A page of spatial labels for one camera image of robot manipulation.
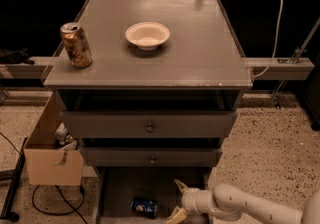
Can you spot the grey drawer cabinet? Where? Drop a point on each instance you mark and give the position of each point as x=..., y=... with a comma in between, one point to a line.
x=198, y=69

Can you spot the crumpled trash in box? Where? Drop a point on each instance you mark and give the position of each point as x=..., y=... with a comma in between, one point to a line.
x=64, y=140

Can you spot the cardboard box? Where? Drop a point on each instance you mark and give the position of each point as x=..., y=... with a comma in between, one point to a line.
x=46, y=163

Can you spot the gold soda can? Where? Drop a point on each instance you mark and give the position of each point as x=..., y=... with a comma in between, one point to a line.
x=76, y=45

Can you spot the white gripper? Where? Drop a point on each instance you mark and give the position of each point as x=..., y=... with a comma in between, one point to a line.
x=189, y=200

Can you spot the grey top drawer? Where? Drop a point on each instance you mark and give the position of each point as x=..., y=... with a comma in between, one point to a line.
x=94, y=124

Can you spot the black object on rail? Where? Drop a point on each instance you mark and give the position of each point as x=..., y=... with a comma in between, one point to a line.
x=18, y=56

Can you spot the grey drawer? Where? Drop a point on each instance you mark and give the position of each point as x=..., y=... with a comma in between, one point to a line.
x=150, y=157
x=120, y=186
x=94, y=124

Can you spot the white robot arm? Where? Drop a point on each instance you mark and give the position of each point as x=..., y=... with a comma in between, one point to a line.
x=228, y=203

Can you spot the grey middle drawer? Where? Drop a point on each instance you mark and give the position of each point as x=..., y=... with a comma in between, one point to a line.
x=150, y=157

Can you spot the blue pepsi can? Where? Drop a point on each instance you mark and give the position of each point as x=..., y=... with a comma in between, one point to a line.
x=146, y=207

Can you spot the grey bottom drawer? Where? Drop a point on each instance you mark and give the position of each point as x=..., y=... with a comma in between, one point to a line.
x=120, y=186

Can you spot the black stand leg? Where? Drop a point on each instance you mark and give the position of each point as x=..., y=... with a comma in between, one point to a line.
x=13, y=176

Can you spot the white paper bowl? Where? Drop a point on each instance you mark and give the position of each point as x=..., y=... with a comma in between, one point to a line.
x=147, y=35

